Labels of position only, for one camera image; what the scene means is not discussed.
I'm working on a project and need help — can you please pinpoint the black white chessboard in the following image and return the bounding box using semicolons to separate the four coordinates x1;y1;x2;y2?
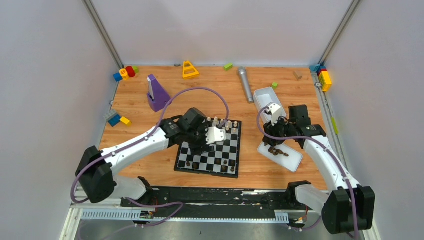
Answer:
174;120;243;179

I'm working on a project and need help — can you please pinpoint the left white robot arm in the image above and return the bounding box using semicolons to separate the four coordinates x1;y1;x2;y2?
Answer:
75;107;217;207

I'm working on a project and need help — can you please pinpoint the red cylinder block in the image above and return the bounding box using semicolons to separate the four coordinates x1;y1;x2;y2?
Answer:
125;66;136;78

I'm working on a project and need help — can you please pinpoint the green block top centre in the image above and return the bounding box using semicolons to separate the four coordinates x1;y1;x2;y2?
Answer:
223;62;234;71

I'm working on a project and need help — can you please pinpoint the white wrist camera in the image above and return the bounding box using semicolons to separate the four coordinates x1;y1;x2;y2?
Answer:
267;103;284;126
205;126;227;145

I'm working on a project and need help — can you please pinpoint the purple metronome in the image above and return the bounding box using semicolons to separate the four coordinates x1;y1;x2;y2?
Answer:
146;74;171;112

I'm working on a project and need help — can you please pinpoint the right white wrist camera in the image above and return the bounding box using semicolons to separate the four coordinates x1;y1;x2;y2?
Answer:
267;103;284;126

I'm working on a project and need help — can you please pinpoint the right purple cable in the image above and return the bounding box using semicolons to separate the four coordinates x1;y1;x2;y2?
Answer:
256;105;361;240

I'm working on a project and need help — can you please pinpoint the small yellow block left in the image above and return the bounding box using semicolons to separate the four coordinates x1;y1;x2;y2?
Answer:
120;116;132;127

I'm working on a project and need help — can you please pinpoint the silver microphone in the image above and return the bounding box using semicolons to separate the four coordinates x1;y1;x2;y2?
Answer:
237;66;254;104

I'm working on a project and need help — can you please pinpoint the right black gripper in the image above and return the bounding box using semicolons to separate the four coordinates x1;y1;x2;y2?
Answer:
262;114;295;147

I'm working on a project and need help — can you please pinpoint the white box lid tray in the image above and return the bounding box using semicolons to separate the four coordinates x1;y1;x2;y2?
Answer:
257;142;303;172

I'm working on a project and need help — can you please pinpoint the blue block left corner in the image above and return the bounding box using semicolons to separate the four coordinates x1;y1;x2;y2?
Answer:
113;72;123;82

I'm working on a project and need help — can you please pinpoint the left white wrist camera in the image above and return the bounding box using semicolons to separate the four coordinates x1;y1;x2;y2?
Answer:
205;126;227;145

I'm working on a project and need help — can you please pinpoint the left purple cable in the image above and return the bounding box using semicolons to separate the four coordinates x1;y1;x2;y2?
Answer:
70;87;231;229

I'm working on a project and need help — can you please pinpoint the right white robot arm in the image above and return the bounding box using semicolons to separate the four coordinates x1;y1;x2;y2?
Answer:
256;103;376;240

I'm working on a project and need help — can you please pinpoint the yellow brick stack right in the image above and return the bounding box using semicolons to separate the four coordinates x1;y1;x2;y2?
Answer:
318;70;332;92

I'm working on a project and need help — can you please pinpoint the brown wooden block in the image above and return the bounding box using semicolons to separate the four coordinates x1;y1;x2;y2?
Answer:
293;71;303;80

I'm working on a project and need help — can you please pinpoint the grey blue brick left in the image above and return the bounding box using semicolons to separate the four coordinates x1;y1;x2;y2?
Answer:
103;109;121;127

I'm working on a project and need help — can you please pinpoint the yellow cylinder block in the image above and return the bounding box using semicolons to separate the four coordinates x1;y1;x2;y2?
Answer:
119;68;130;80

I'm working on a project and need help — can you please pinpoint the yellow triangle toy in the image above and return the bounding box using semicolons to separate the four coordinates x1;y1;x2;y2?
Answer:
182;60;200;80

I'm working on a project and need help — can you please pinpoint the dark chess pieces pile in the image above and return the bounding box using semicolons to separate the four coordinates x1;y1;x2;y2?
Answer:
263;142;290;157

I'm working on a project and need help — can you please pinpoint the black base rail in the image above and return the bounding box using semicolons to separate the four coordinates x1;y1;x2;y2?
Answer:
120;186;313;221

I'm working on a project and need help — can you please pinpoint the white box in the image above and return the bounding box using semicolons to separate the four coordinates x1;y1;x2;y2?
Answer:
253;87;287;124

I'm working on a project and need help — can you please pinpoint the purple cable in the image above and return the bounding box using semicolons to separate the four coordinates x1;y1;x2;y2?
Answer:
70;87;231;229
256;105;361;240

